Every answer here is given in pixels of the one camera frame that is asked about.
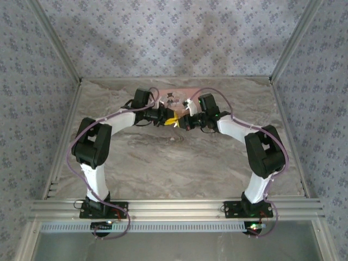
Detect pink tin box with cartoon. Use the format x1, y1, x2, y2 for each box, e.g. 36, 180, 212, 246
157, 86, 202, 115

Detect grey metal shelf panel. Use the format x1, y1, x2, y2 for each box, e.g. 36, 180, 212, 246
34, 220, 325, 261

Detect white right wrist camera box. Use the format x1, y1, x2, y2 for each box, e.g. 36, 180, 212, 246
184, 98, 197, 116

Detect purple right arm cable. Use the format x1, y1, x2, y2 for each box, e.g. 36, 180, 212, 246
186, 87, 289, 239

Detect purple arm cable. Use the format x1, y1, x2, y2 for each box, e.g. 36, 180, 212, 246
66, 86, 161, 240
186, 87, 289, 239

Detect aluminium back frame rail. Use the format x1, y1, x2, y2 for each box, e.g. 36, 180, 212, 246
80, 76, 272, 81

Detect aluminium side frame rail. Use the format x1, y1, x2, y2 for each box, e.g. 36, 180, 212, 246
271, 80, 312, 198
42, 80, 83, 200

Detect aluminium front frame rail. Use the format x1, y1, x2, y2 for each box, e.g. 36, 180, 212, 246
27, 197, 326, 221

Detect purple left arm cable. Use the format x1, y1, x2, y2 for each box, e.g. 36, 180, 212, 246
66, 86, 161, 240

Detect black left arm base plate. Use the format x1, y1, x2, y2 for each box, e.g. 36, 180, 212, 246
79, 201, 129, 219

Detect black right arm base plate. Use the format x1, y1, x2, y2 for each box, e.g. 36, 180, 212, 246
223, 201, 274, 219

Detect grey slotted cable duct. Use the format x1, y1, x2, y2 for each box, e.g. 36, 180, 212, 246
40, 221, 269, 234

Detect aluminium frame upright post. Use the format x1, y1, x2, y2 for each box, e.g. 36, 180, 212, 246
268, 0, 325, 83
27, 0, 83, 84

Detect aluminium frame leg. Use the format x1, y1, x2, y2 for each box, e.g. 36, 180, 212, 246
312, 219, 340, 261
15, 220, 42, 261

